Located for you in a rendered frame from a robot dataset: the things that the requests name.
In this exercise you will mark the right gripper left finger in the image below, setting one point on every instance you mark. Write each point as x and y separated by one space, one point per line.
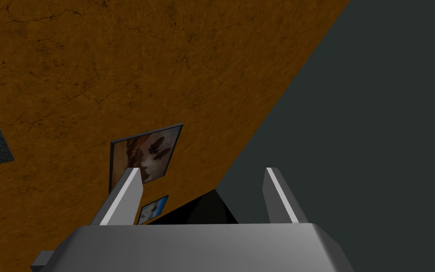
121 202

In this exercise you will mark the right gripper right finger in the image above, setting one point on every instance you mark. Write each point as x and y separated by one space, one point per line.
279 198

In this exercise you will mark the small blue wall picture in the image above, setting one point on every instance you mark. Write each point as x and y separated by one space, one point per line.
152 209

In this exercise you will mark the brown framed wall picture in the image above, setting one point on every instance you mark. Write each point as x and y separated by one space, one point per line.
149 153

